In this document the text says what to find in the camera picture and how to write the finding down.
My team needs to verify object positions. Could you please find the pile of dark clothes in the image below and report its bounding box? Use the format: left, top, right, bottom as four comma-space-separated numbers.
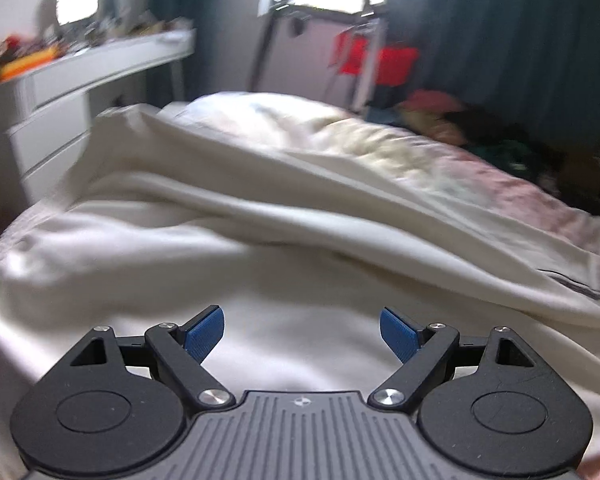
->
367, 89, 600, 222

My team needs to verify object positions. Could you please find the clutter of small colourful things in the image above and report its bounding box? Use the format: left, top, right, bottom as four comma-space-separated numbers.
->
0, 16, 193, 87

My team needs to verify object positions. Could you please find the floral bed sheet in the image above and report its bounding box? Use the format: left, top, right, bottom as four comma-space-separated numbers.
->
162, 91, 600, 281

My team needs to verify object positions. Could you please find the dark green curtain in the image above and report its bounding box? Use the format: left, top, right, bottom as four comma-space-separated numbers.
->
384, 0, 600, 141
145, 0, 267, 107

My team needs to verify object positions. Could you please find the white blanket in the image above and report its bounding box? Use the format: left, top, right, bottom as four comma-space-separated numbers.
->
0, 104, 600, 480

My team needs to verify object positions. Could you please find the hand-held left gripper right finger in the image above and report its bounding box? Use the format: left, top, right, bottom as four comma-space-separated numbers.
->
370, 306, 540, 411

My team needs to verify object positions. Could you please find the metal clothes rack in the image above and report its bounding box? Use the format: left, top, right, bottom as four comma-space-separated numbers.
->
250, 0, 421, 113

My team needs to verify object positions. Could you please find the white dresser with drawers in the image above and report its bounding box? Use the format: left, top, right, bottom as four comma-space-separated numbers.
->
0, 27, 197, 223

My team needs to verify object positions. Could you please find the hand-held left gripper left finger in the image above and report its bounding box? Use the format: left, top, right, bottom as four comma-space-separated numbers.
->
68, 304, 236, 409

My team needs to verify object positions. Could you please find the red chair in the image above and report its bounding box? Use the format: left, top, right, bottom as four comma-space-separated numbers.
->
334, 34, 421, 80

